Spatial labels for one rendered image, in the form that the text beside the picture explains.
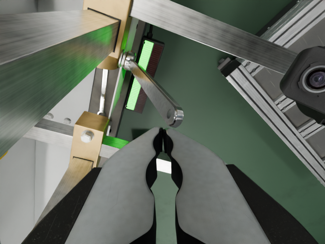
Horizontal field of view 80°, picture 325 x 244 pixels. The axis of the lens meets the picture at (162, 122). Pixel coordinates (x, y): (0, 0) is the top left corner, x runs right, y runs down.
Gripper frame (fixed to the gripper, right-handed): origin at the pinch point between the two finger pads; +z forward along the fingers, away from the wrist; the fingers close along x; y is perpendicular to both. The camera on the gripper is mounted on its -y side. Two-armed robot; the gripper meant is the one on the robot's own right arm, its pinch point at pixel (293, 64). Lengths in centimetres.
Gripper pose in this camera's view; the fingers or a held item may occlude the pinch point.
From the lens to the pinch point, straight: 36.3
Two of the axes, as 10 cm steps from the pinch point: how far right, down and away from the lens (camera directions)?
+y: 9.4, 2.8, 1.7
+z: 0.0, -5.1, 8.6
